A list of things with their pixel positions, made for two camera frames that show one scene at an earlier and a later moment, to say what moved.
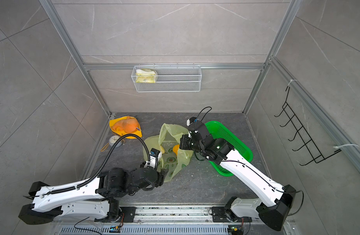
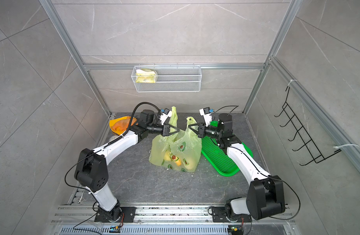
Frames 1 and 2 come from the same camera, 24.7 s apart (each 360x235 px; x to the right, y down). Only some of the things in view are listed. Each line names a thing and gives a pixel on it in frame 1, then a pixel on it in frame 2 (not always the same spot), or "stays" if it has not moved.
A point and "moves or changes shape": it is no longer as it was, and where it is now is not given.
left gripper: [160, 177] -> [165, 129]
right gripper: [184, 140] -> [201, 132]
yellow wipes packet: [145, 76] stays
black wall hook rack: [314, 152] stays
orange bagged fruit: [127, 125] stays
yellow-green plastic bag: [169, 136] moves or changes shape
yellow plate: [137, 131] stays
